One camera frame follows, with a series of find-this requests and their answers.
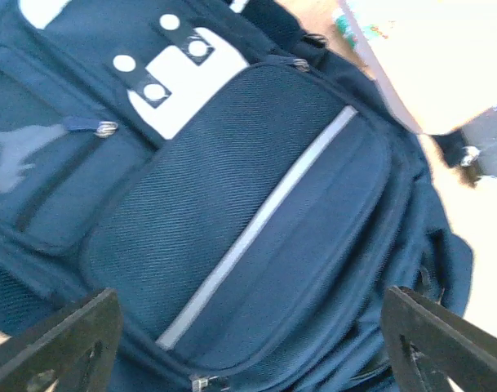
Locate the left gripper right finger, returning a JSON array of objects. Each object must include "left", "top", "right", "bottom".
[{"left": 381, "top": 287, "right": 497, "bottom": 391}]

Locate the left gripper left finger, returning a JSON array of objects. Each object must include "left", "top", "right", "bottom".
[{"left": 0, "top": 288, "right": 123, "bottom": 391}]

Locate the navy blue backpack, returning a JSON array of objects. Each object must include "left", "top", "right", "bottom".
[{"left": 0, "top": 1, "right": 473, "bottom": 391}]

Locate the orange treehouse book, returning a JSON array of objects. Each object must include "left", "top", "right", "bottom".
[{"left": 339, "top": 1, "right": 497, "bottom": 135}]

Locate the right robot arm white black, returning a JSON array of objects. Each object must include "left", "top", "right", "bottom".
[{"left": 432, "top": 104, "right": 497, "bottom": 188}]

